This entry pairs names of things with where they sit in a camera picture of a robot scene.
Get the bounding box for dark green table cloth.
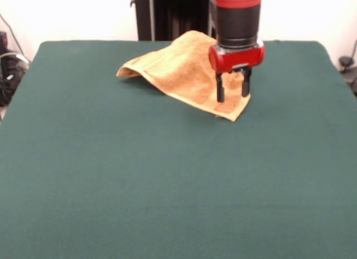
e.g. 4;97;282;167
0;40;357;259

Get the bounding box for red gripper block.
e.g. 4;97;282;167
208;39;266;103

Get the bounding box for tan terry towel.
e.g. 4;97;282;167
115;30;252;122

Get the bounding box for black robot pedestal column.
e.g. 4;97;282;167
129;0;218;41

